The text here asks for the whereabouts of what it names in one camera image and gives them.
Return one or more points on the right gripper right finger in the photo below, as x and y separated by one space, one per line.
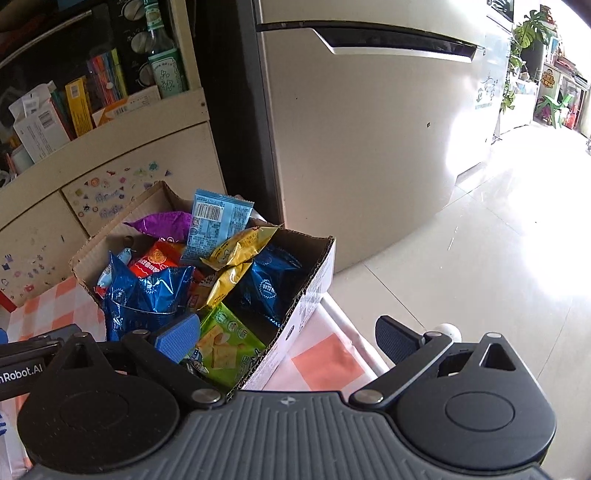
412 354

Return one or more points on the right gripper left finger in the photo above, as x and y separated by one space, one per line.
158 355

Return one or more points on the dark blue snack bag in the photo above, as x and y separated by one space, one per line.
266 288
148 303

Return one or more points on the green cracker bag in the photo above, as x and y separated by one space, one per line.
226 348

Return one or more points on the red snack bag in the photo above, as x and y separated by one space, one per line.
161 256

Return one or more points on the yellow snack bag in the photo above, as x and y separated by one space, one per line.
240 248

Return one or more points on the purple snack bag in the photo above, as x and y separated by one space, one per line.
171 226

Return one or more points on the light blue snack bag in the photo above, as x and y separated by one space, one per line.
214 219

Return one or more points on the American chips light blue bag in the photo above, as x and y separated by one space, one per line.
105 278

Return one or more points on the yellow wafer packet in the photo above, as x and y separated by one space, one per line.
224 283

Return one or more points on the cardboard milk box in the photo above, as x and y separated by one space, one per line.
316 254

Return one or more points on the beige cabinet with stickers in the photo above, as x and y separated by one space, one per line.
49 211

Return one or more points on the white medicine box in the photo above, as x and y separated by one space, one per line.
37 122

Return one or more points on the silver refrigerator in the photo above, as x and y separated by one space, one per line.
361 113

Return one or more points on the yellow flat box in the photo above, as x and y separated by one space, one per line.
79 106

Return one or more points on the green glass bottle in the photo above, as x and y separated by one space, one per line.
163 55

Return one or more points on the potted green plant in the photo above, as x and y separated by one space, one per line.
532 31

